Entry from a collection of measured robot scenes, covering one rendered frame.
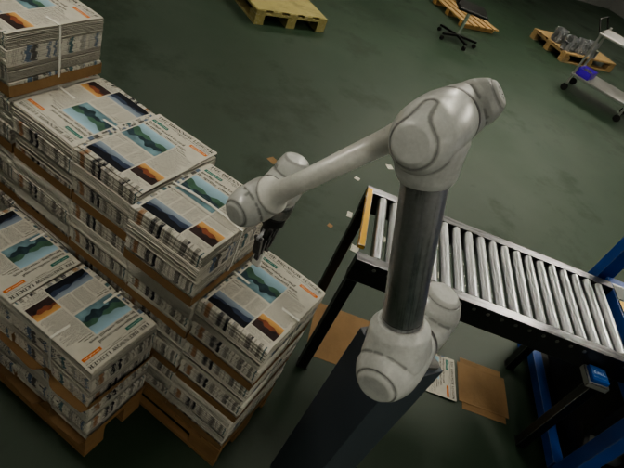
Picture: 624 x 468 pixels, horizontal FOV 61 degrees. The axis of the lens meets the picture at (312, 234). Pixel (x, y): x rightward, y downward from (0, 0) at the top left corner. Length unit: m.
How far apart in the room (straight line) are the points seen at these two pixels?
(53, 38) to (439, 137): 1.42
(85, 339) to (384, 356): 1.02
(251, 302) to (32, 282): 0.76
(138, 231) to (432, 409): 1.86
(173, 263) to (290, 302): 0.44
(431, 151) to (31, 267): 1.52
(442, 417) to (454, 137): 2.13
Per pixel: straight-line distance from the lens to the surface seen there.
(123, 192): 1.74
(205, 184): 1.79
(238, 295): 1.79
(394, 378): 1.29
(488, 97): 1.16
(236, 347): 1.77
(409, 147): 0.99
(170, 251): 1.62
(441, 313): 1.44
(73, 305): 1.98
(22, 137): 2.08
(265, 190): 1.35
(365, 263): 2.16
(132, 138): 1.91
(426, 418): 2.90
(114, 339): 1.90
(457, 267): 2.42
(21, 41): 1.98
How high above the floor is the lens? 2.17
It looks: 39 degrees down
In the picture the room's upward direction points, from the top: 25 degrees clockwise
